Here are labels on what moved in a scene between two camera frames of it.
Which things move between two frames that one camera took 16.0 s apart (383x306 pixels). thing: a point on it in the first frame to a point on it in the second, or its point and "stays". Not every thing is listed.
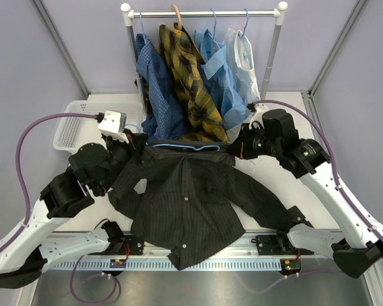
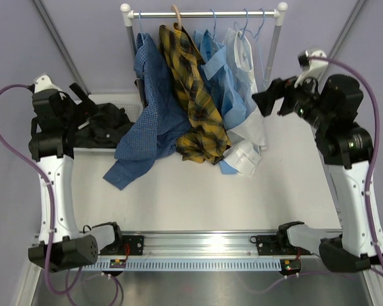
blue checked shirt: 166,118 stays
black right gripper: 242,148 to 265,100
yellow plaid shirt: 185,65 stays
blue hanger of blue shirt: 214,23 stays
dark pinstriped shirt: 197,201 to 107,124
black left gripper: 134,148 to 85,109
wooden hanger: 179,23 stays
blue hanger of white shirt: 246,24 stays
